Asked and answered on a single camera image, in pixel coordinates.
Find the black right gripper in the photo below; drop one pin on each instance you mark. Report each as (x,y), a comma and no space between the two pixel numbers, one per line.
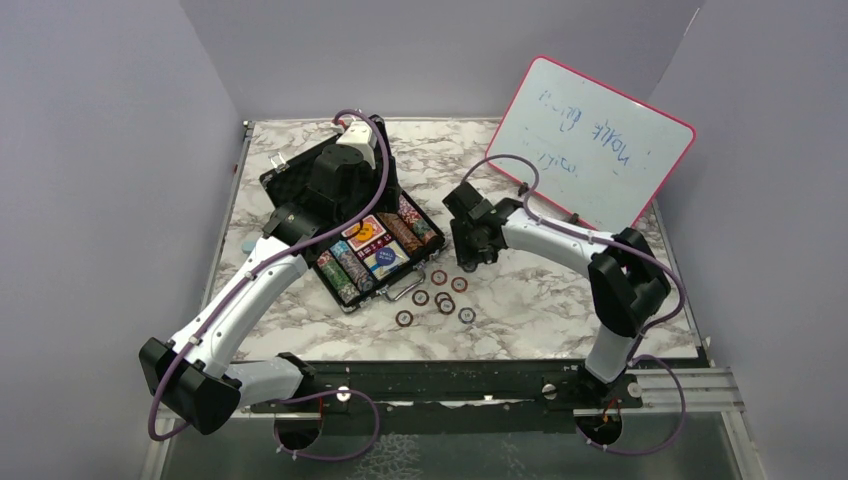
(465,255)

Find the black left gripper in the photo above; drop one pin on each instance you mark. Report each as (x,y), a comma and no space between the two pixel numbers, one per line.
(372,177)

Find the red playing card deck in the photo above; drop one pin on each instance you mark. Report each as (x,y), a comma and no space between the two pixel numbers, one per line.
(348,234)

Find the orange dealer button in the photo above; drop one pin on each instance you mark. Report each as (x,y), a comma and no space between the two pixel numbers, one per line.
(364,232)

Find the blue dealer button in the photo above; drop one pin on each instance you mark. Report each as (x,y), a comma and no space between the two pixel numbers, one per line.
(385,256)

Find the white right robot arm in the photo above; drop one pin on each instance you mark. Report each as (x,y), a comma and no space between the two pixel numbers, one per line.
(627,284)

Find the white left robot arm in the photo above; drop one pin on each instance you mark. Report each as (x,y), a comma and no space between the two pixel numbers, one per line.
(190,376)

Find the black aluminium poker case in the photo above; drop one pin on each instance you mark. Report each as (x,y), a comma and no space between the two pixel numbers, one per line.
(285,187)

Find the light blue chip stack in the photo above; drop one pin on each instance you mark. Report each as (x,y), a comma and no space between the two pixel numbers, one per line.
(342,251)

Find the brown orange chip stack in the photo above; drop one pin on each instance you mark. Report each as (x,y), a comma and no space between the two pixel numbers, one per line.
(402,234)

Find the red dice row in case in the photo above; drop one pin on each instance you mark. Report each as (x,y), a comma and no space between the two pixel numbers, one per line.
(371,249)

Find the red white chip stack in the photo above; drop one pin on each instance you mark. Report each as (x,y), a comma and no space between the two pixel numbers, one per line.
(325,260)

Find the orange blue chip stack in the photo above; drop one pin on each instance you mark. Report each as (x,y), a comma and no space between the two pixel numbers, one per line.
(358,273)

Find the green chip stack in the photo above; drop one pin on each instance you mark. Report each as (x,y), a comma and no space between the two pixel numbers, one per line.
(340,282)

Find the light blue eraser case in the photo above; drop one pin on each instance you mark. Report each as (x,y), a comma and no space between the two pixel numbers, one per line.
(248,246)

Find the pink framed whiteboard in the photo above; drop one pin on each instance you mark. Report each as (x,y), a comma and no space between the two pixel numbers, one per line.
(600,153)

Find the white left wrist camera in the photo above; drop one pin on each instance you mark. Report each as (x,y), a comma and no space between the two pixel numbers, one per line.
(360,136)

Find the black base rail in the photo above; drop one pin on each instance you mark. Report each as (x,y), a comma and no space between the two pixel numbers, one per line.
(450,397)

